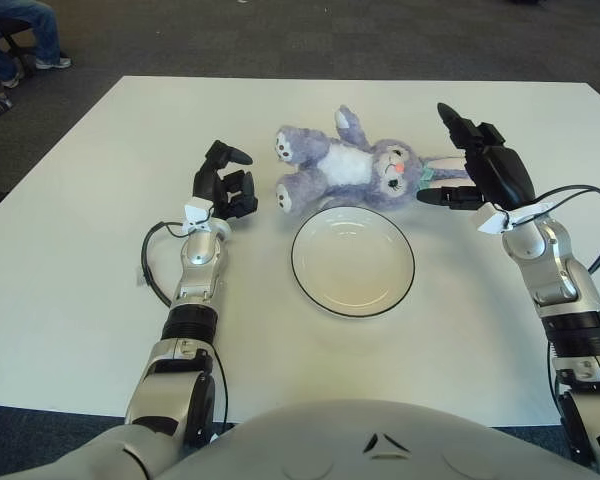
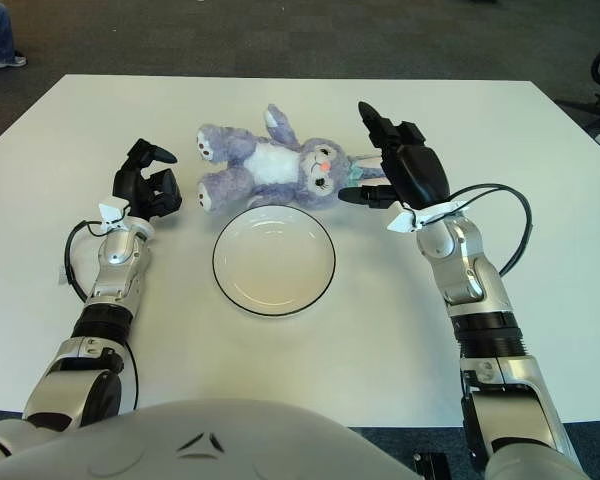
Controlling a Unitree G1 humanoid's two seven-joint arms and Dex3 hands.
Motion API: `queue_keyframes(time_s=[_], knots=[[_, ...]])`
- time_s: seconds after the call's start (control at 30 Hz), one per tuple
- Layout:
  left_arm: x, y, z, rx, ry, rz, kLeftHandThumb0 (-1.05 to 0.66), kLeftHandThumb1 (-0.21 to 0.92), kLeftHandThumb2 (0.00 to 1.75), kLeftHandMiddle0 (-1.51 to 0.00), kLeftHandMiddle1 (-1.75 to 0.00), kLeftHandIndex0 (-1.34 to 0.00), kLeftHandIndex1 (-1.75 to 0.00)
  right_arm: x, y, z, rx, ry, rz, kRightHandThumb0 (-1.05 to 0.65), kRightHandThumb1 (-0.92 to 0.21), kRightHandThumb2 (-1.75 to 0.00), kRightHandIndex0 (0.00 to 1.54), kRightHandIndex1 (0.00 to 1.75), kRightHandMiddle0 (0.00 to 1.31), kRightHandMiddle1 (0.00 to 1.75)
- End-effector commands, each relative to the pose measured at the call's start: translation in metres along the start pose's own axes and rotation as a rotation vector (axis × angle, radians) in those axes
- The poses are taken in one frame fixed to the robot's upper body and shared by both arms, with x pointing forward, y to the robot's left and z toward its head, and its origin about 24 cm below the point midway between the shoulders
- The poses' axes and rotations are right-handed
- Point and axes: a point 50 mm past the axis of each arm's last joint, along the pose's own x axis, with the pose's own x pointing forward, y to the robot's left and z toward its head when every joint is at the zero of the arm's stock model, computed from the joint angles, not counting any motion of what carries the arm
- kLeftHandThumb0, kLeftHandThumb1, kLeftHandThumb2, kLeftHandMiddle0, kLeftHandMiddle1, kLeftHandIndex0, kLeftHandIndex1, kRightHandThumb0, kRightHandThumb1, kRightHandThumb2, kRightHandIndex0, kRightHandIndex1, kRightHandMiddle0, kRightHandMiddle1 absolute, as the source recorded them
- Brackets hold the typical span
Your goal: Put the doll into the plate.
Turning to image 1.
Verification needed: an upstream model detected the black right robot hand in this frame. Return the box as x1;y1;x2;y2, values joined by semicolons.
416;102;536;211

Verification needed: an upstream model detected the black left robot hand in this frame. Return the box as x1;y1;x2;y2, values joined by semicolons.
192;140;259;221

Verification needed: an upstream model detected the purple plush bunny doll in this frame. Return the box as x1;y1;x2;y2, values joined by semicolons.
273;104;474;214

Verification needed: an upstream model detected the white plate with black rim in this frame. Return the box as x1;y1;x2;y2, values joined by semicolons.
290;207;416;319

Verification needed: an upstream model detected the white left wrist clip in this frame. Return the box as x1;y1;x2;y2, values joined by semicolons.
183;197;215;236

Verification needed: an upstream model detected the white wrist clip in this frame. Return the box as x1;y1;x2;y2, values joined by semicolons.
183;197;215;236
476;202;554;235

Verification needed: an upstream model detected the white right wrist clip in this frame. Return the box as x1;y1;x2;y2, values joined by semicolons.
476;202;554;235

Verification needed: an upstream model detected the seated person in jeans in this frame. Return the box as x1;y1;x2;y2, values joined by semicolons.
0;0;73;90

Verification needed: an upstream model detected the grey robot torso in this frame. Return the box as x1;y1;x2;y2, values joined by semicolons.
0;399;600;480

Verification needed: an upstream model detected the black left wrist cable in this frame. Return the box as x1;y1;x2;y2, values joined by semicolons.
140;222;196;307

